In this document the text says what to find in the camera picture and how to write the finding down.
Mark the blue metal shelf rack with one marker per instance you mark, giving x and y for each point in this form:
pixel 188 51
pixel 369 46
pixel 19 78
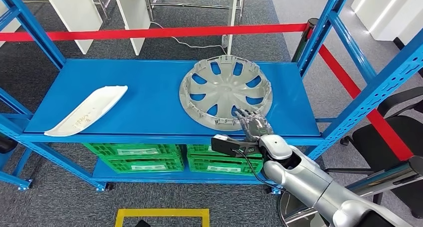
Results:
pixel 148 96
pixel 15 180

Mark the black cylinder part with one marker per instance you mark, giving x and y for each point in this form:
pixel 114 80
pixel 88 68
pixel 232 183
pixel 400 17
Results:
pixel 7 145

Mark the chrome stanchion post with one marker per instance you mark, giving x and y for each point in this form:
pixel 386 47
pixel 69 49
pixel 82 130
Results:
pixel 390 177

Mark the grey plastic wheel hubcap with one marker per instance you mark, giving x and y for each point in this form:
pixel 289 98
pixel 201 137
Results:
pixel 228 86

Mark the red barrier belt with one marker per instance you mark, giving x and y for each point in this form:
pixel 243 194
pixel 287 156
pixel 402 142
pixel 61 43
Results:
pixel 165 32
pixel 393 136

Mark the white plastic trim part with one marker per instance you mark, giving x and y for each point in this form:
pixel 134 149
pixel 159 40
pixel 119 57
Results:
pixel 86 111

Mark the dark stanchion post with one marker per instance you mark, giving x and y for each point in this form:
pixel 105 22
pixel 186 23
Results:
pixel 301 40

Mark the white power adapter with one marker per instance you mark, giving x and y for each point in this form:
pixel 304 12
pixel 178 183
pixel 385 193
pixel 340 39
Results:
pixel 224 41

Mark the black office chair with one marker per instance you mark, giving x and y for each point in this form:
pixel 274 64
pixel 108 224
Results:
pixel 370 143

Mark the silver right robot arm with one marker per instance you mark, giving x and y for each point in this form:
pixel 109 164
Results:
pixel 304 179

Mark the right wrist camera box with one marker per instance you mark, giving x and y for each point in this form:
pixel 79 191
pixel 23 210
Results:
pixel 224 146

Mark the white desk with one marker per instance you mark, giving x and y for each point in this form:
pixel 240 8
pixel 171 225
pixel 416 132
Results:
pixel 72 17
pixel 132 17

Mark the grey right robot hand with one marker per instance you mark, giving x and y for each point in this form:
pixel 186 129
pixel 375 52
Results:
pixel 256 126

